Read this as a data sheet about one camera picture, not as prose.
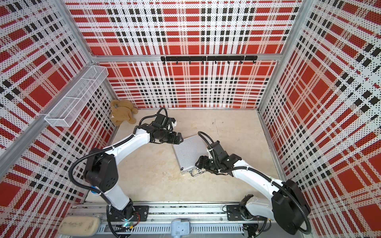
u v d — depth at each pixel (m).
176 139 0.80
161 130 0.75
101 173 0.46
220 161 0.63
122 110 1.09
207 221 0.72
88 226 0.67
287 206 0.40
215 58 0.89
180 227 0.66
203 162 0.72
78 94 0.78
